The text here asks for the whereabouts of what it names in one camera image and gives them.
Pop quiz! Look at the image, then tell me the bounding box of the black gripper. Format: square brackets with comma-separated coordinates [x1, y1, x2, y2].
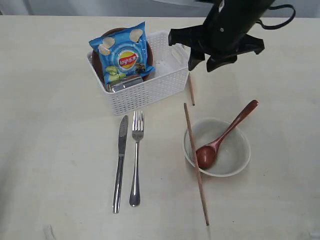
[168, 25, 265, 73]

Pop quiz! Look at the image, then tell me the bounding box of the wooden chopstick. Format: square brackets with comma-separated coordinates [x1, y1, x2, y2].
[183, 102, 210, 226]
[187, 73, 195, 106]

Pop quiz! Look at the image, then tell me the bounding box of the blue chips bag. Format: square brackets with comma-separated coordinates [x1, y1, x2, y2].
[89, 22, 156, 84]

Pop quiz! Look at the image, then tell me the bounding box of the silver metal fork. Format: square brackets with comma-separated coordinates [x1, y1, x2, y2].
[129, 111, 144, 207]

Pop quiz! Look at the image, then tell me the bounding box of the red-brown wooden spoon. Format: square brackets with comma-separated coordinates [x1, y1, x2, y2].
[196, 99, 259, 170]

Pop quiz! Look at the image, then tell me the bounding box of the white speckled bowl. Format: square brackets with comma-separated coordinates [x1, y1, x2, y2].
[191, 117, 251, 178]

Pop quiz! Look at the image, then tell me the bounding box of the silver foil packet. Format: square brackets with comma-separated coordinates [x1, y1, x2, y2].
[104, 75, 143, 93]

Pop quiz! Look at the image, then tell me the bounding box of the silver table knife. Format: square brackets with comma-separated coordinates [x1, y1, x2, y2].
[112, 115, 129, 214]

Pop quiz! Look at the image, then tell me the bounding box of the brown round plate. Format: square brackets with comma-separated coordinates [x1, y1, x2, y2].
[88, 27, 153, 85]

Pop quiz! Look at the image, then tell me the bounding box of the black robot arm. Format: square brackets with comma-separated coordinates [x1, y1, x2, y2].
[168, 0, 273, 72]

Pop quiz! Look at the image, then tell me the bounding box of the white perforated plastic basket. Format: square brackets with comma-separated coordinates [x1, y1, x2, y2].
[86, 31, 189, 116]

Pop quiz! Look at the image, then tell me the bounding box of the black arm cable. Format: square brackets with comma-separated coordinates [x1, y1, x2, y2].
[254, 4, 296, 31]

